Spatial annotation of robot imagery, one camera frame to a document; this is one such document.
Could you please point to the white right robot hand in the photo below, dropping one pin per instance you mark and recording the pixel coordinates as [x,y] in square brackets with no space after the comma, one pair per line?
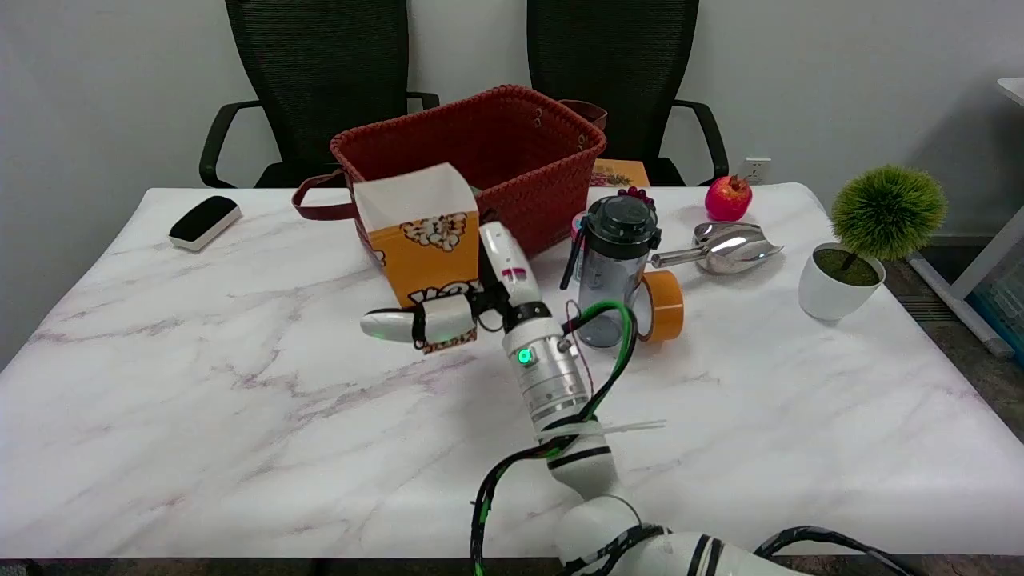
[509,272]

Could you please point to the yellow popcorn box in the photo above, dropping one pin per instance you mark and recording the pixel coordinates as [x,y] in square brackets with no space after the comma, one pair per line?
[422,232]

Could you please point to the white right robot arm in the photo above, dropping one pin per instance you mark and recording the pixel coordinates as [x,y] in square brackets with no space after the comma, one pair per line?
[576,448]

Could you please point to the brown woven storage basket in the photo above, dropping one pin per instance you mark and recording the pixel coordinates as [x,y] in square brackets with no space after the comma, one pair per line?
[488,152]

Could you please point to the orange printed box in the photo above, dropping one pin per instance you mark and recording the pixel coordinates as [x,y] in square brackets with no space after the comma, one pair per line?
[620,173]

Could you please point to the clear bottle with black lid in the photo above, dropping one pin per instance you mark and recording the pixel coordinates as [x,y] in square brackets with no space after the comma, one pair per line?
[613,264]

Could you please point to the purple grape bunch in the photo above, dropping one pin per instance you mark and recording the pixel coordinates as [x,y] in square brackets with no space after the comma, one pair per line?
[636,194]

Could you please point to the orange tape roll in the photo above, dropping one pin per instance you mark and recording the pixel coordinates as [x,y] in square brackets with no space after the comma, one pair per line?
[663,305]

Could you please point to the silver metal scoop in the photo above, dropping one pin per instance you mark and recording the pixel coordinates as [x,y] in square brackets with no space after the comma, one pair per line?
[724,247]

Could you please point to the red pomegranate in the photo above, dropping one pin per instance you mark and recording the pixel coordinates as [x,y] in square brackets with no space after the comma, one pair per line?
[728,198]

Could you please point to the black mesh office chair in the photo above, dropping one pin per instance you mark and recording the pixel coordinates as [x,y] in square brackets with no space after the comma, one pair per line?
[624,64]
[312,72]

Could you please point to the black white board eraser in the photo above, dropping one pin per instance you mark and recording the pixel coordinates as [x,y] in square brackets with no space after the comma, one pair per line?
[205,222]

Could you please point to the green ball plant white pot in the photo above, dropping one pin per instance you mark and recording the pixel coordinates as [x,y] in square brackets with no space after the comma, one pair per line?
[868,240]

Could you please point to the white desk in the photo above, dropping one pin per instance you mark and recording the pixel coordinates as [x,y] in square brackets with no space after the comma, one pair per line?
[988,256]

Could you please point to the white wall socket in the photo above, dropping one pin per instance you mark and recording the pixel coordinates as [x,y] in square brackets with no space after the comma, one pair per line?
[754,170]

